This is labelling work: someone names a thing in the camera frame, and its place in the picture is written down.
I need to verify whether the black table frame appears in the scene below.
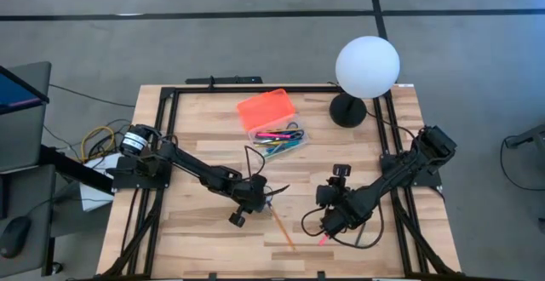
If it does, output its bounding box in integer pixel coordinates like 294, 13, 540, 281
100, 84, 463, 281

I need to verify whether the grey desk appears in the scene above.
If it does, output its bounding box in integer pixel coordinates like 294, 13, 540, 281
0, 61, 59, 278

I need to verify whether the black floor cable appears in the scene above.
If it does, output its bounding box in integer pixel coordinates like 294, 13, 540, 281
49, 83, 136, 109

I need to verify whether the laptop with blue screen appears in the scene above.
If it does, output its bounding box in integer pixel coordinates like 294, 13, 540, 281
0, 64, 51, 116

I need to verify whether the black support bar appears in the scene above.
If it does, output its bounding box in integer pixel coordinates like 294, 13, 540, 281
40, 144, 116, 195

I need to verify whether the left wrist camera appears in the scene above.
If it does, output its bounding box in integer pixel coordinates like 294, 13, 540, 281
228, 211, 247, 228

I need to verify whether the yellow cable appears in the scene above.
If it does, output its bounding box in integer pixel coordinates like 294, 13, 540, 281
80, 125, 117, 163

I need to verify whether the pink pen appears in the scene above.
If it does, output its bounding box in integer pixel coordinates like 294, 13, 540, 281
256, 132, 293, 141

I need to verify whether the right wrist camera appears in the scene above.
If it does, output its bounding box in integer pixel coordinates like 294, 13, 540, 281
332, 163, 353, 179

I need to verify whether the white paper sheet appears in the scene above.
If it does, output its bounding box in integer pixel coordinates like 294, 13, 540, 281
78, 155, 121, 213

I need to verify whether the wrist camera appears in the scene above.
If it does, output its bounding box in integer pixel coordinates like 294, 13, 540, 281
228, 211, 247, 228
332, 163, 353, 179

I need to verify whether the long black cable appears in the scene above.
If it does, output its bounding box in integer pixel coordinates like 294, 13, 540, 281
365, 109, 417, 141

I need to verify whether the white globe lamp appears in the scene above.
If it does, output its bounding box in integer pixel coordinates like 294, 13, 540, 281
328, 35, 401, 129

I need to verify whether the teal multicolour pen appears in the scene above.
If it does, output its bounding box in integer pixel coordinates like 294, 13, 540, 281
266, 140, 301, 155

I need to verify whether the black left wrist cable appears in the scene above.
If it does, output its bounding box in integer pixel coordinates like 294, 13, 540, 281
243, 144, 267, 180

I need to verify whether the grey stand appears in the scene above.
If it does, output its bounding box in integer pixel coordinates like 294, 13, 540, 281
504, 122, 545, 150

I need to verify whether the black computer mouse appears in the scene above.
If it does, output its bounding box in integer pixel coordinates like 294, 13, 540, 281
0, 215, 32, 260

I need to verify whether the orange pencil blue cap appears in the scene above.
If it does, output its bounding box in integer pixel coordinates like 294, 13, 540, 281
267, 202, 297, 252

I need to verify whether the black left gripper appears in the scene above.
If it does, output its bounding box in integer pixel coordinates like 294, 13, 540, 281
236, 173, 291, 213

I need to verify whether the clear plastic supply box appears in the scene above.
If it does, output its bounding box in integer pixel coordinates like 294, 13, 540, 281
246, 117, 310, 162

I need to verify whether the black stand cable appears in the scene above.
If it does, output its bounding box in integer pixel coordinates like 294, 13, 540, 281
499, 138, 545, 192

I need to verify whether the black power strip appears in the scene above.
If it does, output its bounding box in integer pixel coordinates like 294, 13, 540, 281
185, 75, 264, 86

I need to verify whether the orange box lid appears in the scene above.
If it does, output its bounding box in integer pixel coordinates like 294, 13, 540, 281
236, 88, 297, 132

